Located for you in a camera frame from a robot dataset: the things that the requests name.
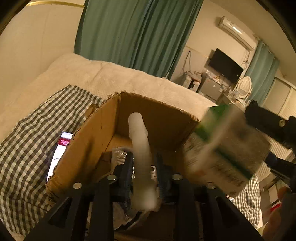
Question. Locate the black television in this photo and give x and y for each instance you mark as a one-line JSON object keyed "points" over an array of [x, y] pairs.
{"points": [[225, 66]]}

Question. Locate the green and white carton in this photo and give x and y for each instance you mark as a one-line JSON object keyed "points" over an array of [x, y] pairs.
{"points": [[226, 148]]}

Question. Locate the brown cardboard box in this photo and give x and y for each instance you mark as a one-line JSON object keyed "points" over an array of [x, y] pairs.
{"points": [[148, 115]]}

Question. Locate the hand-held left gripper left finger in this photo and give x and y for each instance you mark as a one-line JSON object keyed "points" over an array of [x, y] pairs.
{"points": [[123, 176]]}

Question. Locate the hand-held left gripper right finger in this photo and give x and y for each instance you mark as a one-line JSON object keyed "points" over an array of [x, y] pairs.
{"points": [[165, 183]]}

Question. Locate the checkered blanket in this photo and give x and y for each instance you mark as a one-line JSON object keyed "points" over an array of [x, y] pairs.
{"points": [[23, 162]]}

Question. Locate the silver foil pack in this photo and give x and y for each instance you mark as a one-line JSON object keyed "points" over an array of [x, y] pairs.
{"points": [[118, 155]]}

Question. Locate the person's right hand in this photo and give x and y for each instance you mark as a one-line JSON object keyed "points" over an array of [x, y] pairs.
{"points": [[276, 217]]}

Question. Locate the white fluffy blanket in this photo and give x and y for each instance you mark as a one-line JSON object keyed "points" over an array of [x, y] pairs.
{"points": [[92, 74]]}

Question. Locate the green curtain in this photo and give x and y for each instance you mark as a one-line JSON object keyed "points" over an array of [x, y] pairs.
{"points": [[261, 69], [138, 34]]}

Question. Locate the white vanity mirror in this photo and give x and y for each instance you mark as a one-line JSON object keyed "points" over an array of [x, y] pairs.
{"points": [[244, 87]]}

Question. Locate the white air conditioner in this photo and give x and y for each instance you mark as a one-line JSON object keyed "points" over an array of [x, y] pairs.
{"points": [[238, 32]]}

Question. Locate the white water purifier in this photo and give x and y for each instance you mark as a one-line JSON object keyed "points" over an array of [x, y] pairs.
{"points": [[192, 82]]}

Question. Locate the smartphone with lit screen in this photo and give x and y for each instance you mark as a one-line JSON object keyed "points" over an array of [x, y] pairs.
{"points": [[59, 153]]}

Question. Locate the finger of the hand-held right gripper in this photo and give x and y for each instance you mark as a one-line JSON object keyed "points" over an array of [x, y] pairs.
{"points": [[268, 120], [284, 169]]}

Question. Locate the white tube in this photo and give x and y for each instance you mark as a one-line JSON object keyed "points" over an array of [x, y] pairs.
{"points": [[141, 157]]}

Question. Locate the grey mini fridge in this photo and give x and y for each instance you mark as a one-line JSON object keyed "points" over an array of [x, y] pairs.
{"points": [[209, 89]]}

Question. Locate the white louvered wardrobe doors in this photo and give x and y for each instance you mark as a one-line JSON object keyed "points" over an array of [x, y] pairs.
{"points": [[284, 97]]}

